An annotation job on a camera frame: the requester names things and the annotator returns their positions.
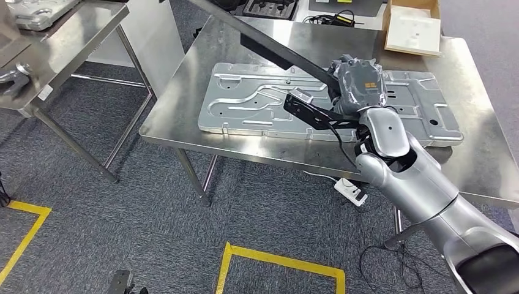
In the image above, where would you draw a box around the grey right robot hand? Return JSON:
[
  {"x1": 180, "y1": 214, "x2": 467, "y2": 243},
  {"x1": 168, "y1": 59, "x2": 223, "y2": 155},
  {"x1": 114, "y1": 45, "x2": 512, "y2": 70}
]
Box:
[{"x1": 329, "y1": 55, "x2": 389, "y2": 118}]

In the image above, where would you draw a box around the long black plastic part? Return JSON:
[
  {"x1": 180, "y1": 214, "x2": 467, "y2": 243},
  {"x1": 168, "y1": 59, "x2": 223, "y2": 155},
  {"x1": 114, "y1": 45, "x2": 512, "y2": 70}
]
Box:
[{"x1": 187, "y1": 0, "x2": 342, "y2": 95}]

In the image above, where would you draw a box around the steel workbench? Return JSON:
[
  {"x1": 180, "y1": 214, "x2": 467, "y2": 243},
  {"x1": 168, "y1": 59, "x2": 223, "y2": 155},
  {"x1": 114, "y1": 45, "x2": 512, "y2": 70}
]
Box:
[{"x1": 139, "y1": 15, "x2": 519, "y2": 249}]

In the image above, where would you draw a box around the white foam sheet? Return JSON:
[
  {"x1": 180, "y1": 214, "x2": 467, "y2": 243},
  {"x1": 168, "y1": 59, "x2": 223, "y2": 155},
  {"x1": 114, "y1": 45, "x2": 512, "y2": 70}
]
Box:
[{"x1": 385, "y1": 6, "x2": 442, "y2": 56}]

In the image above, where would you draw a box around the cardboard box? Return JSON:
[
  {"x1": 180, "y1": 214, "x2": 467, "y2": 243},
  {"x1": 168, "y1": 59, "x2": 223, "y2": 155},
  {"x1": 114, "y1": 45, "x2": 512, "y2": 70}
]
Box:
[{"x1": 381, "y1": 0, "x2": 444, "y2": 58}]

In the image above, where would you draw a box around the white power strip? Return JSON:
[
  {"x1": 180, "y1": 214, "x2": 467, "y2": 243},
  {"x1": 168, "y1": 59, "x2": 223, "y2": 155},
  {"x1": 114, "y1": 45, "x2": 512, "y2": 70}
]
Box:
[{"x1": 334, "y1": 177, "x2": 369, "y2": 208}]

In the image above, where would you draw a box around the large stamped metal panel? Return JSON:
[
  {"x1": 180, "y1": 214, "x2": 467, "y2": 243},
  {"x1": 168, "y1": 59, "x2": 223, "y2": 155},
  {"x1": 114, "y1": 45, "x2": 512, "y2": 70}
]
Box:
[{"x1": 197, "y1": 61, "x2": 465, "y2": 148}]

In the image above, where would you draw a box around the black plastic tray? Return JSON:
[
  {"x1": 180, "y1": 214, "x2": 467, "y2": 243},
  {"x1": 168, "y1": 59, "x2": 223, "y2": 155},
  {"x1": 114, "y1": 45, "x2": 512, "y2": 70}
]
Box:
[{"x1": 242, "y1": 0, "x2": 300, "y2": 21}]

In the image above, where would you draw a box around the yellow floor tape square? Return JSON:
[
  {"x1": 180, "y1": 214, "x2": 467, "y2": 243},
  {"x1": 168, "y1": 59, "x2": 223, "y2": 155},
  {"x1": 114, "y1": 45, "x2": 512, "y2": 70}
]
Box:
[{"x1": 215, "y1": 241, "x2": 346, "y2": 294}]

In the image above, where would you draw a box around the white cabinet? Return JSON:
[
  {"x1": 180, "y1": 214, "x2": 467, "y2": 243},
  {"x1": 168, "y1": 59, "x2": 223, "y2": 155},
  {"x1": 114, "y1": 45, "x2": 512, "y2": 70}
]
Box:
[{"x1": 86, "y1": 0, "x2": 186, "y2": 99}]

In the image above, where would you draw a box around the steel table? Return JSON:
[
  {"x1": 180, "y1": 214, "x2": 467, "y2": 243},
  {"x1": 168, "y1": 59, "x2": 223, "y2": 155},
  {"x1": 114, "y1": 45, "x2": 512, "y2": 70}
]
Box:
[{"x1": 0, "y1": 0, "x2": 157, "y2": 184}]

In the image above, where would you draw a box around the grey metal panel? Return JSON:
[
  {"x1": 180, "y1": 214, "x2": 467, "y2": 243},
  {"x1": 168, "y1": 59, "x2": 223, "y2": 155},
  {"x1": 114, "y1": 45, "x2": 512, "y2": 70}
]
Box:
[{"x1": 7, "y1": 0, "x2": 82, "y2": 32}]

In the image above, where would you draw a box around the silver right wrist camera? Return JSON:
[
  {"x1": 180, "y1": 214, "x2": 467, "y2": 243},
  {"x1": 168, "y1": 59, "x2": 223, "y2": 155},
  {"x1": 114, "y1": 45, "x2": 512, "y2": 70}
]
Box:
[{"x1": 283, "y1": 86, "x2": 361, "y2": 132}]

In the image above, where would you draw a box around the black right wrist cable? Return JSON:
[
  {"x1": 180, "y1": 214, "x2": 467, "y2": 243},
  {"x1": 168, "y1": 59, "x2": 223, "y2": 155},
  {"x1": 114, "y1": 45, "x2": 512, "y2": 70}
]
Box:
[{"x1": 326, "y1": 121, "x2": 360, "y2": 169}]

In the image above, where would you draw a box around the black charger with cables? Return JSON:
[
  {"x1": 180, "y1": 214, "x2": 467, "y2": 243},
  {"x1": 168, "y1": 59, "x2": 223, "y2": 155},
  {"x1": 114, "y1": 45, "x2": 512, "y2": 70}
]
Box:
[{"x1": 302, "y1": 9, "x2": 365, "y2": 28}]

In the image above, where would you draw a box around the black floor cable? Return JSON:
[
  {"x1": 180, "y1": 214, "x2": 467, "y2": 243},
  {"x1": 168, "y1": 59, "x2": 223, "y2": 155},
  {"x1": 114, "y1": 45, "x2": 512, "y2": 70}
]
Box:
[{"x1": 359, "y1": 239, "x2": 451, "y2": 294}]

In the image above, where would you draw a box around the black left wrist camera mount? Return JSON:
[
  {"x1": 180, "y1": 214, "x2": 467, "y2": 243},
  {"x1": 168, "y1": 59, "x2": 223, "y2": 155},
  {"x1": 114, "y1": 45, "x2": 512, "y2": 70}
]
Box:
[{"x1": 105, "y1": 269, "x2": 149, "y2": 294}]

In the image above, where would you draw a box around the grey metal bracket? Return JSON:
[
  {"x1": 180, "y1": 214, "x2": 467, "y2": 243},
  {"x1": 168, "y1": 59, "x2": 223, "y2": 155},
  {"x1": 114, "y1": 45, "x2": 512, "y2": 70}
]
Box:
[{"x1": 0, "y1": 62, "x2": 33, "y2": 100}]

